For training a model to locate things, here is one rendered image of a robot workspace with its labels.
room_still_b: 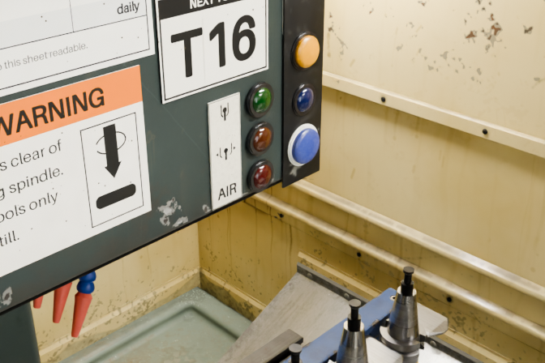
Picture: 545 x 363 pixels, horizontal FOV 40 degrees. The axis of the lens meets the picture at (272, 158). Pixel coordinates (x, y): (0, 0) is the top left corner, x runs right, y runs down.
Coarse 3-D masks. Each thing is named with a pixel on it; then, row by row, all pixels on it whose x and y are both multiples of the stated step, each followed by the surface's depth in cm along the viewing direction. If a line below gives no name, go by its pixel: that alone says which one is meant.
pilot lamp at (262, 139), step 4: (264, 128) 57; (260, 132) 57; (264, 132) 57; (268, 132) 57; (256, 136) 56; (260, 136) 57; (264, 136) 57; (268, 136) 57; (256, 140) 56; (260, 140) 57; (264, 140) 57; (268, 140) 57; (256, 144) 57; (260, 144) 57; (264, 144) 57; (268, 144) 58; (256, 148) 57; (260, 148) 57; (264, 148) 57
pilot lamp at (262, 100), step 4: (264, 88) 55; (256, 92) 55; (260, 92) 55; (264, 92) 55; (268, 92) 56; (256, 96) 55; (260, 96) 55; (264, 96) 55; (268, 96) 56; (256, 100) 55; (260, 100) 55; (264, 100) 55; (268, 100) 56; (256, 104) 55; (260, 104) 55; (264, 104) 56; (268, 104) 56; (256, 108) 55; (260, 108) 56; (264, 108) 56; (256, 112) 56; (260, 112) 56
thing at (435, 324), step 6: (420, 306) 110; (420, 312) 109; (426, 312) 109; (432, 312) 109; (420, 318) 108; (426, 318) 108; (432, 318) 108; (438, 318) 108; (444, 318) 108; (426, 324) 107; (432, 324) 107; (438, 324) 107; (444, 324) 107; (426, 330) 106; (432, 330) 106; (438, 330) 106; (444, 330) 106
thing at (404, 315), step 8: (400, 288) 101; (400, 296) 100; (408, 296) 100; (416, 296) 101; (400, 304) 101; (408, 304) 100; (416, 304) 101; (392, 312) 102; (400, 312) 101; (408, 312) 101; (416, 312) 101; (392, 320) 102; (400, 320) 101; (408, 320) 101; (416, 320) 102; (392, 328) 102; (400, 328) 102; (408, 328) 101; (416, 328) 102; (392, 336) 103; (400, 336) 102; (408, 336) 102; (416, 336) 102
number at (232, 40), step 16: (208, 16) 50; (224, 16) 51; (240, 16) 52; (256, 16) 53; (208, 32) 50; (224, 32) 51; (240, 32) 52; (256, 32) 53; (208, 48) 51; (224, 48) 52; (240, 48) 53; (256, 48) 54; (208, 64) 51; (224, 64) 52; (240, 64) 53
